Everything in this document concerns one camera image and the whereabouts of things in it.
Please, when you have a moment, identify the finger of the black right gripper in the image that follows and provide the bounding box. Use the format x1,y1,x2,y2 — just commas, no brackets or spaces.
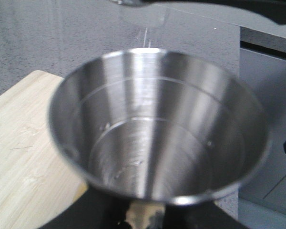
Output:
140,0,286,25

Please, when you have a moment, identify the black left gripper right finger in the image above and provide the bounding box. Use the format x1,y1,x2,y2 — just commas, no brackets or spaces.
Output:
162,202,248,229

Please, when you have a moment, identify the silver metal jigger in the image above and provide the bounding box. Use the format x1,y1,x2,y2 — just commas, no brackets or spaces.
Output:
49,48,271,206

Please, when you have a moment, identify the light wooden cutting board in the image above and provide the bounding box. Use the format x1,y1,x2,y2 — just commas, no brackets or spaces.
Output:
0,70,87,229

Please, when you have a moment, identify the clear glass beaker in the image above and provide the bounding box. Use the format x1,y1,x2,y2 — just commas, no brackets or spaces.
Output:
112,0,169,48

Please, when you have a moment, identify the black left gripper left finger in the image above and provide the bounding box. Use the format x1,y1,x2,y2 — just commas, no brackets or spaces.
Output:
40,186,131,229

